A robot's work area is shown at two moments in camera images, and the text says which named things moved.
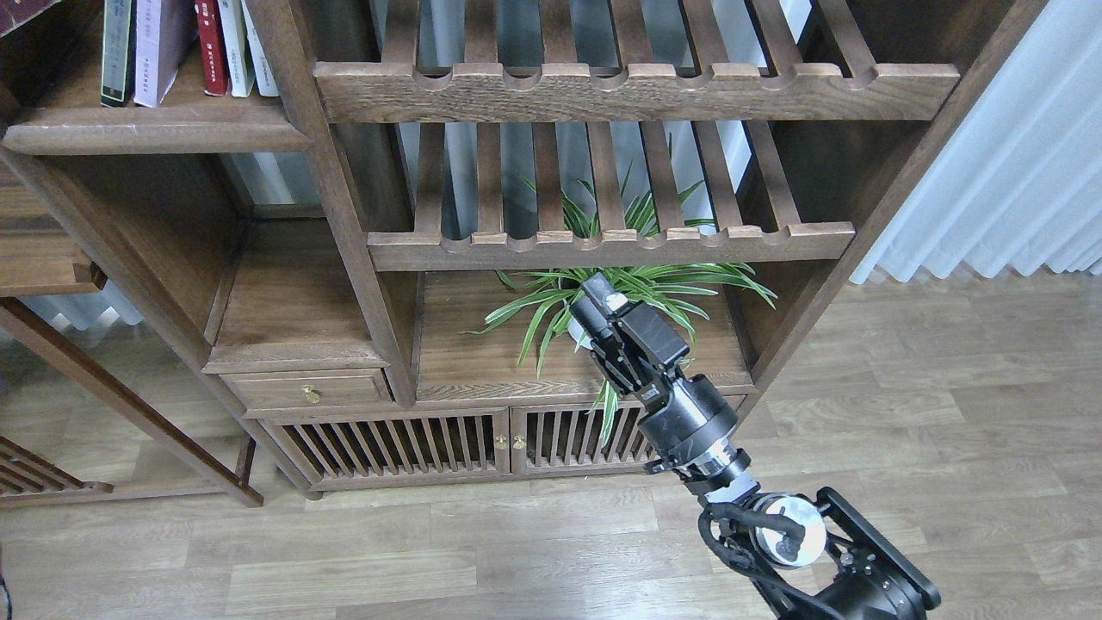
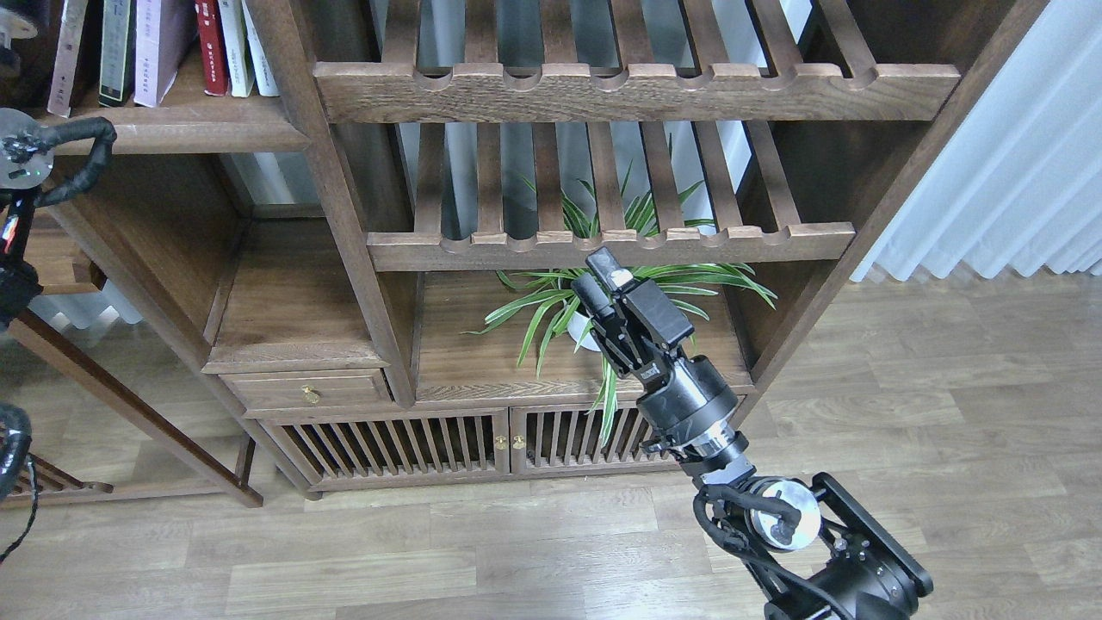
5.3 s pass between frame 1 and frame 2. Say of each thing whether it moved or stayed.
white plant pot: stayed
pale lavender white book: stayed
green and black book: stayed
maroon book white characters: moved
